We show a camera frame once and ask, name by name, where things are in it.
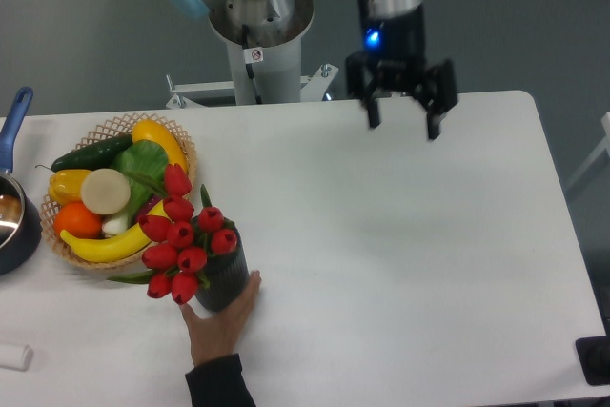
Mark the dark grey ribbed vase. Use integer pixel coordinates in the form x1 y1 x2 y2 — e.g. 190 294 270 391
195 232 249 313

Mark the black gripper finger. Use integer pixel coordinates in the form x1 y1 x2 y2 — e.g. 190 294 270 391
345 54 381 129
413 59 458 140

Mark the green cucumber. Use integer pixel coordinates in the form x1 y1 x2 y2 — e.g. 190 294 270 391
51 134 132 173

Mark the dark sleeved forearm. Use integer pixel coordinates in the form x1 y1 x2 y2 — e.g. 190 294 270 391
185 354 255 407

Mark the purple eggplant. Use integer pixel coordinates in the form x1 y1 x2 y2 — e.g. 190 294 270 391
133 194 162 223

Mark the black device at edge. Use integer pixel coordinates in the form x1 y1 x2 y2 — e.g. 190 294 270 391
575 336 609 386

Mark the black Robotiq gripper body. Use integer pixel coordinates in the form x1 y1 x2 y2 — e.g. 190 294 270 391
345 5 453 98

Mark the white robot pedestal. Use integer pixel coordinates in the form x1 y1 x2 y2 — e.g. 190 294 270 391
152 0 315 106

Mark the yellow banana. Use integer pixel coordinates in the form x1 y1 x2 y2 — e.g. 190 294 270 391
55 224 152 264

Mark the yellow bell pepper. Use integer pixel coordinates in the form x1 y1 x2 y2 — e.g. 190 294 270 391
48 169 92 206

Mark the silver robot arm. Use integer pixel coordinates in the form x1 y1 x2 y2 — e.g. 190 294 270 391
345 0 458 140

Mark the orange fruit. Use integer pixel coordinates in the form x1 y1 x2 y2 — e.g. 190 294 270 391
53 202 102 239

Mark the white metal frame bracket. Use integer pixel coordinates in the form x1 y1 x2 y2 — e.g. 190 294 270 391
165 63 339 110

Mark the woven wicker basket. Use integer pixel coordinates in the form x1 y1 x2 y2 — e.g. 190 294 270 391
39 112 197 270

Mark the white frame at right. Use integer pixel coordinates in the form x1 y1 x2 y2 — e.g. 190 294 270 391
565 112 609 200

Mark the green bok choy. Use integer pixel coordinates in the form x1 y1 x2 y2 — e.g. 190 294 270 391
102 140 168 237

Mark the dark pot blue handle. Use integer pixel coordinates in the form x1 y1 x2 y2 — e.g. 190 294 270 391
1 87 41 275

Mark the red tulip bouquet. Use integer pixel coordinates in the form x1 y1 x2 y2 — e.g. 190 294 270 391
108 164 238 305

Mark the person's hand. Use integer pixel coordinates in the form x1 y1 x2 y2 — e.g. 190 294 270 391
180 270 262 367

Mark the beige round disc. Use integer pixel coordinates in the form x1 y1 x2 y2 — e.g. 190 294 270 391
80 169 131 215

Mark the white cylinder object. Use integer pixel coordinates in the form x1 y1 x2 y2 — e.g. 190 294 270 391
0 342 34 372

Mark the yellow squash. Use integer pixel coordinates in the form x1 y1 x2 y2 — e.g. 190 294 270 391
132 118 189 173

